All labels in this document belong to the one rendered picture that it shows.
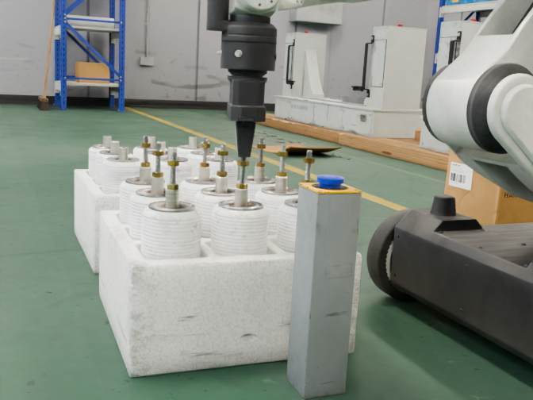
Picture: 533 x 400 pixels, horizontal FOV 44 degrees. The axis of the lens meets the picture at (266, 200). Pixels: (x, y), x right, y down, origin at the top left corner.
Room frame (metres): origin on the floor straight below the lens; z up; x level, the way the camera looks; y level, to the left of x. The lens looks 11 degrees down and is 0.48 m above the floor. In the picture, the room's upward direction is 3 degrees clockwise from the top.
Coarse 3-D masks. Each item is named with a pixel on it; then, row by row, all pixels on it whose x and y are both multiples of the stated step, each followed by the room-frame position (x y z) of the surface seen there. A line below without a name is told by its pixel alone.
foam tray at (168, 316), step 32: (128, 256) 0.99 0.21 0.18; (224, 256) 1.02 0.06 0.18; (256, 256) 1.03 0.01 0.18; (288, 256) 1.04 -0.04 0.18; (128, 288) 0.96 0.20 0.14; (160, 288) 0.96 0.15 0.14; (192, 288) 0.98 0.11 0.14; (224, 288) 0.99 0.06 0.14; (256, 288) 1.01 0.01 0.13; (288, 288) 1.03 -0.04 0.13; (128, 320) 0.95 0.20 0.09; (160, 320) 0.96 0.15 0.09; (192, 320) 0.98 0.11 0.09; (224, 320) 1.00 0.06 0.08; (256, 320) 1.01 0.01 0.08; (288, 320) 1.04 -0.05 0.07; (352, 320) 1.08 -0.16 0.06; (128, 352) 0.95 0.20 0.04; (160, 352) 0.96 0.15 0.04; (192, 352) 0.98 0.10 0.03; (224, 352) 1.00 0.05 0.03; (256, 352) 1.02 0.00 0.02
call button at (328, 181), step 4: (316, 176) 0.95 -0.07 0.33; (320, 176) 0.94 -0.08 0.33; (324, 176) 0.94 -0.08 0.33; (328, 176) 0.95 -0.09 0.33; (332, 176) 0.95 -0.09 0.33; (336, 176) 0.95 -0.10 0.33; (340, 176) 0.95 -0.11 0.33; (316, 180) 0.95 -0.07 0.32; (320, 180) 0.94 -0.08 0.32; (324, 180) 0.93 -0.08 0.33; (328, 180) 0.93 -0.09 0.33; (332, 180) 0.93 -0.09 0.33; (336, 180) 0.93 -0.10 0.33; (340, 180) 0.94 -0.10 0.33; (320, 184) 0.94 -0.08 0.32; (324, 184) 0.94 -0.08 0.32; (328, 184) 0.93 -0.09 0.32; (332, 184) 0.93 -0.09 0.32; (336, 184) 0.94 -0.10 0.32; (340, 184) 0.94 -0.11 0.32
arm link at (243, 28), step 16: (208, 0) 1.06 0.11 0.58; (224, 0) 1.06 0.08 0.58; (240, 0) 1.03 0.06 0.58; (256, 0) 1.02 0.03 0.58; (272, 0) 1.03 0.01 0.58; (208, 16) 1.06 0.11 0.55; (224, 16) 1.06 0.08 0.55; (240, 16) 1.05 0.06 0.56; (256, 16) 1.05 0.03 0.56; (224, 32) 1.06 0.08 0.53; (240, 32) 1.04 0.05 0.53; (256, 32) 1.04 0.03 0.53; (272, 32) 1.06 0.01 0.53
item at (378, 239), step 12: (396, 216) 1.38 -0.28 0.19; (384, 228) 1.36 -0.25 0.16; (372, 240) 1.37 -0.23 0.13; (384, 240) 1.34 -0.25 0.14; (372, 252) 1.35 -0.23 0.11; (384, 252) 1.34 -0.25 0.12; (372, 264) 1.35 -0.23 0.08; (384, 264) 1.34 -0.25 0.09; (372, 276) 1.37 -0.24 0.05; (384, 276) 1.34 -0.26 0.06; (384, 288) 1.34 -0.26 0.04; (396, 288) 1.35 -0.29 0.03; (408, 300) 1.37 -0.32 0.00
